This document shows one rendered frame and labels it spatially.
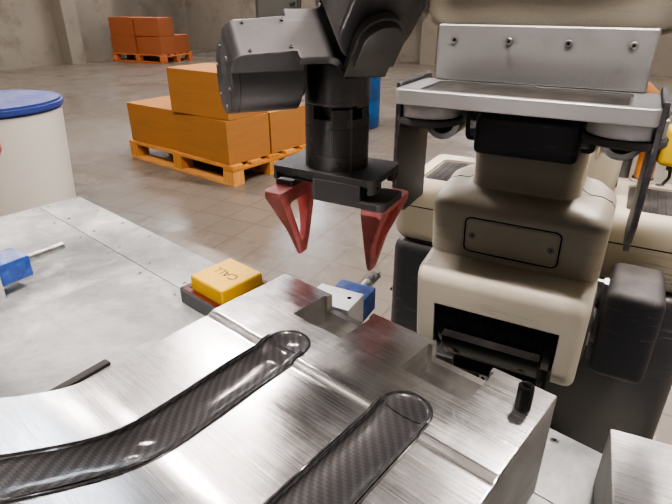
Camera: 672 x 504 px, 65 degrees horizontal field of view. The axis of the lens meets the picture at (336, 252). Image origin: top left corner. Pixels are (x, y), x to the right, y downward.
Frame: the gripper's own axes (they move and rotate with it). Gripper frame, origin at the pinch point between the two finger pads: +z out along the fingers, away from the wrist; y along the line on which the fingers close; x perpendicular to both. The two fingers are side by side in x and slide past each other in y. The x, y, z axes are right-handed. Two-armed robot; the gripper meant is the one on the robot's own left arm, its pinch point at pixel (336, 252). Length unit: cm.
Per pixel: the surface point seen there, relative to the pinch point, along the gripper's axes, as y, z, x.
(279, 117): -183, 55, 267
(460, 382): 15.7, 2.8, -10.0
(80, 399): -6.0, 1.3, -25.5
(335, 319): 3.6, 2.8, -7.0
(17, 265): -38.9, 7.0, -9.4
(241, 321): -1.7, 0.9, -13.5
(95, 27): -922, 42, 736
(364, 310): 2.6, 7.1, 1.7
